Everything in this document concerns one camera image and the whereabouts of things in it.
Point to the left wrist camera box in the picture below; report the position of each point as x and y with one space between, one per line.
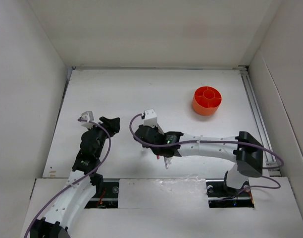
86 118

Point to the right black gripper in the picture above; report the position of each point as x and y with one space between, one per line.
156 128

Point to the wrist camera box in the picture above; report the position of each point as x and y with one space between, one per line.
149 118
86 118

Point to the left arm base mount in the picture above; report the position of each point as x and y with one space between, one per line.
107 198

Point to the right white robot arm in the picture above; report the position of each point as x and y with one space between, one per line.
243 150

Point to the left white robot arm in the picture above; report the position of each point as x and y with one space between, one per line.
58 215

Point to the aluminium side rail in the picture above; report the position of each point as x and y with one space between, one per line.
269 159

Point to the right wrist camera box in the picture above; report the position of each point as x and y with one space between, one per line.
149 118

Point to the orange round organizer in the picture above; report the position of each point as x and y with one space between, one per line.
206 101

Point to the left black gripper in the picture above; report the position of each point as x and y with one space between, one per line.
111 125

